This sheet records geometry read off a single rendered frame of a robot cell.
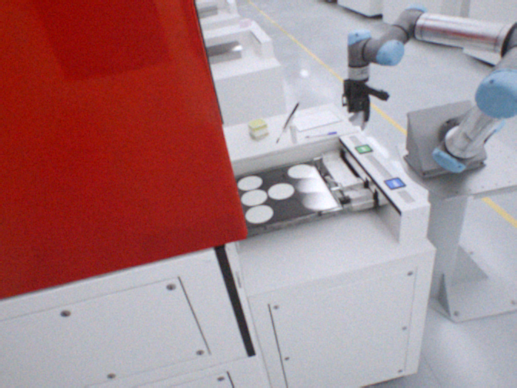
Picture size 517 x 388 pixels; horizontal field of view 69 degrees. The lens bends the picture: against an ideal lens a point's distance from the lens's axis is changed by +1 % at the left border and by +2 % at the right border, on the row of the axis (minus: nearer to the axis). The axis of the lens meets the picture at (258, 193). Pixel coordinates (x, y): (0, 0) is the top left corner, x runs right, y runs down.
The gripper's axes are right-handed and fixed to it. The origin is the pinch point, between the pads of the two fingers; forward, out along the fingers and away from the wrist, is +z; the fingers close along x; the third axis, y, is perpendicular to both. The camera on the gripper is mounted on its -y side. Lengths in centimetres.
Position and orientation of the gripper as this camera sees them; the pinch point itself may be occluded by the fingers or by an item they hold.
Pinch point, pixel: (364, 127)
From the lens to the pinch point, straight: 151.5
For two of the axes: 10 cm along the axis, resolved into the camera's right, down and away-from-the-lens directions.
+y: -9.8, 2.2, -0.4
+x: 1.6, 5.6, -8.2
